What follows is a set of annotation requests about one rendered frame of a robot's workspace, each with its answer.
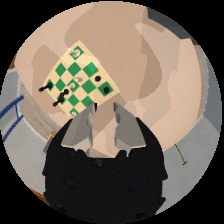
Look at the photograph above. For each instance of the green and cream chessboard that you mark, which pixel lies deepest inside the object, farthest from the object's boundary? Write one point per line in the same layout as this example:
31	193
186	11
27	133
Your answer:
86	92

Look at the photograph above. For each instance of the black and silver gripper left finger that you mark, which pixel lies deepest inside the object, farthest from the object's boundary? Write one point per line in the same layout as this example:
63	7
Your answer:
75	134

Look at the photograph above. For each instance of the white pawn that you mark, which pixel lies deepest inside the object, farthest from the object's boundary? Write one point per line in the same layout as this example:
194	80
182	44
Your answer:
72	85

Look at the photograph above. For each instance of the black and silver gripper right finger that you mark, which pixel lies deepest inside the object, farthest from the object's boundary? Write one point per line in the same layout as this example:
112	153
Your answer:
132	135

